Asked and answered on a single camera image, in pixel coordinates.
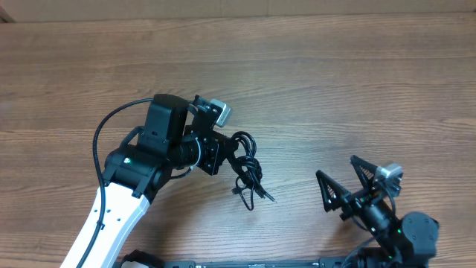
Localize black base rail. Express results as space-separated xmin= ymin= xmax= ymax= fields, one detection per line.
xmin=113 ymin=249 xmax=428 ymax=268

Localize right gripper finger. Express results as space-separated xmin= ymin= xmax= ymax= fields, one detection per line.
xmin=350 ymin=155 xmax=377 ymax=188
xmin=315 ymin=170 xmax=351 ymax=212

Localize left camera cable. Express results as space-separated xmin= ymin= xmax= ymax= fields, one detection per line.
xmin=76 ymin=97 xmax=155 ymax=268

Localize camera cable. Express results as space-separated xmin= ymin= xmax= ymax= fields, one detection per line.
xmin=341 ymin=185 xmax=397 ymax=268
xmin=76 ymin=97 xmax=155 ymax=268

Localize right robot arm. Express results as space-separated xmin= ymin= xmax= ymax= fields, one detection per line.
xmin=316 ymin=155 xmax=440 ymax=268

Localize cardboard back panel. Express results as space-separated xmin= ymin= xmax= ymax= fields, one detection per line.
xmin=1 ymin=0 xmax=475 ymax=22

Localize black usb cable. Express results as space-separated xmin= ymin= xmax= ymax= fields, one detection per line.
xmin=226 ymin=130 xmax=277 ymax=212

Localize right camera cable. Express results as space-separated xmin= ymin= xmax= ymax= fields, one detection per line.
xmin=341 ymin=185 xmax=397 ymax=268

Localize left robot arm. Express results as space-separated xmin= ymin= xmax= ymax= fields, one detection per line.
xmin=62 ymin=94 xmax=237 ymax=267

